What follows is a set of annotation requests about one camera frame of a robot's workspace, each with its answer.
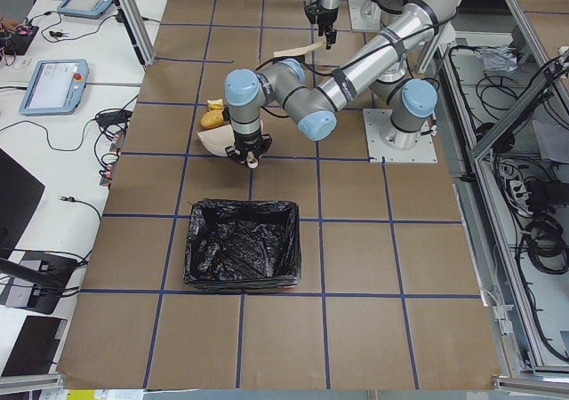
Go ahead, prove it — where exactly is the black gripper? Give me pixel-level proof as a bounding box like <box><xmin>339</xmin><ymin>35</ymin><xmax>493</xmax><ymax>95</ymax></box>
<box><xmin>304</xmin><ymin>0</ymin><xmax>338</xmax><ymax>48</ymax></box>
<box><xmin>225</xmin><ymin>131</ymin><xmax>272</xmax><ymax>164</ymax></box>

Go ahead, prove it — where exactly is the beige hand brush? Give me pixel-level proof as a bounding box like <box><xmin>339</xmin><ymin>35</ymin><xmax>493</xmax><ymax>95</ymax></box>
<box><xmin>273</xmin><ymin>41</ymin><xmax>325</xmax><ymax>58</ymax></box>

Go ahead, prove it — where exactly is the beige plastic dustpan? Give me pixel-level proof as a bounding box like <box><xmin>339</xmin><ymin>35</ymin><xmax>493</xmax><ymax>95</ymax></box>
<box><xmin>197</xmin><ymin>124</ymin><xmax>259</xmax><ymax>169</ymax></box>

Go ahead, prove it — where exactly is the orange bread bun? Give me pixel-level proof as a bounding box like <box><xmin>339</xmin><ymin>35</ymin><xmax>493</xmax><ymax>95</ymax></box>
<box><xmin>200</xmin><ymin>109</ymin><xmax>225</xmax><ymax>130</ymax></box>

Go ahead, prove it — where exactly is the yellow trash piece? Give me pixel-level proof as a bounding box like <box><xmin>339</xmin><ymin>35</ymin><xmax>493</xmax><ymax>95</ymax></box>
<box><xmin>207</xmin><ymin>99</ymin><xmax>224</xmax><ymax>111</ymax></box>

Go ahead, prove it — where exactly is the bin with black bag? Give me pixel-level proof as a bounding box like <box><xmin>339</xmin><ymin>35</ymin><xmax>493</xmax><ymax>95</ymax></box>
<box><xmin>183</xmin><ymin>198</ymin><xmax>302</xmax><ymax>292</ymax></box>

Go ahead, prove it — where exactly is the blue teach pendant near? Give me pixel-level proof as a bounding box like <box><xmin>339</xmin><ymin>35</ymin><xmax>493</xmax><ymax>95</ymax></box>
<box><xmin>19</xmin><ymin>59</ymin><xmax>90</xmax><ymax>116</ymax></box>

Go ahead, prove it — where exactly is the blue teach pendant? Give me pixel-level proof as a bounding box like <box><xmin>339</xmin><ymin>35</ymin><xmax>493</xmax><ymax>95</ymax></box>
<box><xmin>19</xmin><ymin>59</ymin><xmax>90</xmax><ymax>116</ymax></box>
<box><xmin>57</xmin><ymin>0</ymin><xmax>113</xmax><ymax>19</ymax></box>

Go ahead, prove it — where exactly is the blue teach pendant far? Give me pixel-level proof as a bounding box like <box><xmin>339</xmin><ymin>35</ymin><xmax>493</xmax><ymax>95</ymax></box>
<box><xmin>57</xmin><ymin>0</ymin><xmax>113</xmax><ymax>19</ymax></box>

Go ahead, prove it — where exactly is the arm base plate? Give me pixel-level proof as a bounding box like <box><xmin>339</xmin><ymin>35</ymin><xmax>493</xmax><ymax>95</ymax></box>
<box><xmin>363</xmin><ymin>108</ymin><xmax>438</xmax><ymax>164</ymax></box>
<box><xmin>348</xmin><ymin>0</ymin><xmax>386</xmax><ymax>33</ymax></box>

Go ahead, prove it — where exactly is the aluminium frame post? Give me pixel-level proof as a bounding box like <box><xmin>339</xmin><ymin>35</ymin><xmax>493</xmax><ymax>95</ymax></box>
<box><xmin>113</xmin><ymin>0</ymin><xmax>156</xmax><ymax>68</ymax></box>

